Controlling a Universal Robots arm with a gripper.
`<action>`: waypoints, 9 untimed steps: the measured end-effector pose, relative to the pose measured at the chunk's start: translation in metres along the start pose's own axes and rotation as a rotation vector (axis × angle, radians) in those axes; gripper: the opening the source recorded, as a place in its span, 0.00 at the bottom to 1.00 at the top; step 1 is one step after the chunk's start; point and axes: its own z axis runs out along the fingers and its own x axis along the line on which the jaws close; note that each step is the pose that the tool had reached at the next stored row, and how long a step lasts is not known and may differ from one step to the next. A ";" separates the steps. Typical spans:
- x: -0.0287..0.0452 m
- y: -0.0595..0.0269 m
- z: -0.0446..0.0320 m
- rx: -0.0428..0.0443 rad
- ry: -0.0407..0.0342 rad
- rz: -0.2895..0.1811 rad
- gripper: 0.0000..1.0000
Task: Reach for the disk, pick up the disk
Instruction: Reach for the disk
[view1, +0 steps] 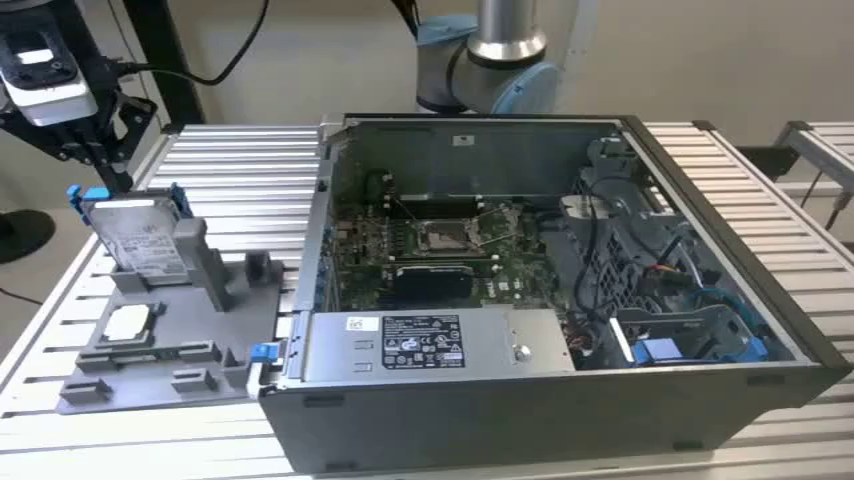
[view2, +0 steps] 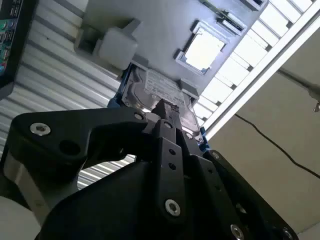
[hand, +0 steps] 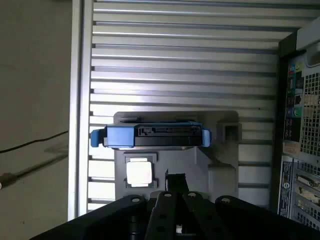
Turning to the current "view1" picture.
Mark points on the hard disk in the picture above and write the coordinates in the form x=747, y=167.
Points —
x=140, y=240

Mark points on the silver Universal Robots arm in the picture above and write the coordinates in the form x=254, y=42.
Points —
x=500, y=45

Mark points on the empty blue disk carrier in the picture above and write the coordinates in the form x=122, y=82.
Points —
x=660, y=354

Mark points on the grey metal disk bay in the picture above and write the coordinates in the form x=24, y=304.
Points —
x=720, y=320

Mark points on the black round stand foot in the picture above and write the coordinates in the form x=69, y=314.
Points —
x=22, y=235

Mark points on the silver CPU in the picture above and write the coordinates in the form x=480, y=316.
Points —
x=129, y=322

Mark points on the grey parts rack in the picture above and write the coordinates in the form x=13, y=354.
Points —
x=200, y=325

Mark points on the blue case latch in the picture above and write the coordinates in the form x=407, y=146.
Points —
x=261, y=351

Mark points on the thin locking lever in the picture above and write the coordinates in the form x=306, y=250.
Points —
x=407, y=209

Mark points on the black RAM slot row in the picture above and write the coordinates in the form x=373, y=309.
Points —
x=440, y=258
x=433, y=202

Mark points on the silver power supply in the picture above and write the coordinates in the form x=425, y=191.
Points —
x=333, y=345

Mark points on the CPU socket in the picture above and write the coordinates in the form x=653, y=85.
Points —
x=443, y=240

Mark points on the black graphics card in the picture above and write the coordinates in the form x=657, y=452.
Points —
x=433, y=282

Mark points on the green motherboard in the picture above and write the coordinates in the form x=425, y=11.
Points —
x=520, y=280

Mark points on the shiny silver tab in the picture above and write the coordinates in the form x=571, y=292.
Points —
x=583, y=207

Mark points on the black open PC case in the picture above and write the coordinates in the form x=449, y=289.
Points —
x=467, y=425

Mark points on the aluminium side table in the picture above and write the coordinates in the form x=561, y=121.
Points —
x=816, y=145

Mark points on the black upright post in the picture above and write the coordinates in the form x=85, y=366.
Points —
x=176, y=60

